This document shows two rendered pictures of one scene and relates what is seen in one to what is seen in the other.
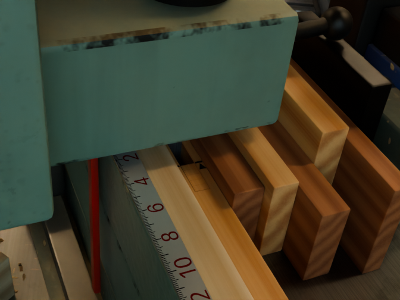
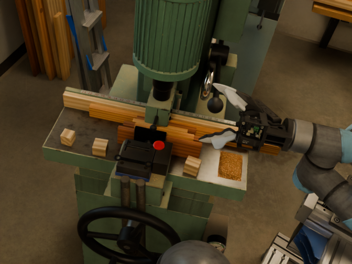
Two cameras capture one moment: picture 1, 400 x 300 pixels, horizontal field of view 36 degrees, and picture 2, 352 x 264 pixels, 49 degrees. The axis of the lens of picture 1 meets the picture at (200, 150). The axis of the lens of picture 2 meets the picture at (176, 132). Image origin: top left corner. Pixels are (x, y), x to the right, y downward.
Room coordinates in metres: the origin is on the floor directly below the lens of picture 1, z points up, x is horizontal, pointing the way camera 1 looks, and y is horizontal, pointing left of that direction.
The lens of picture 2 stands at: (0.76, -0.68, 1.79)
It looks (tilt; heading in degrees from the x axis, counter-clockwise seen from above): 47 degrees down; 119
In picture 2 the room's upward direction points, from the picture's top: 10 degrees clockwise
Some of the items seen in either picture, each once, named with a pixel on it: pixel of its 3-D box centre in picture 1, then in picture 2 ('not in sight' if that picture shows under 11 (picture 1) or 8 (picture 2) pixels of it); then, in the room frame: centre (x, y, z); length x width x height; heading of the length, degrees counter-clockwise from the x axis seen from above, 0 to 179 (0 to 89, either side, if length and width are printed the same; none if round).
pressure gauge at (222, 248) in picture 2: not in sight; (216, 243); (0.62, -0.05, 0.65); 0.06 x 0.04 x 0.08; 27
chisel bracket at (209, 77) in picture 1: (143, 67); (162, 102); (0.29, 0.04, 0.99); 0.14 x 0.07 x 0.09; 117
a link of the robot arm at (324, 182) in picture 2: not in sight; (317, 174); (0.77, 0.04, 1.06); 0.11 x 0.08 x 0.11; 160
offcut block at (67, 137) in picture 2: not in sight; (68, 137); (0.14, -0.20, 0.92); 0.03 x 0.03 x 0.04; 22
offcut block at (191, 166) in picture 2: not in sight; (192, 165); (0.47, -0.04, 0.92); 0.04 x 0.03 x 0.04; 17
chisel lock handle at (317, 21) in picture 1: (303, 27); (154, 122); (0.33, -0.05, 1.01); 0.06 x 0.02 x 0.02; 117
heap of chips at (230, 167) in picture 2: not in sight; (231, 164); (0.55, 0.05, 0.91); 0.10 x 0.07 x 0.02; 117
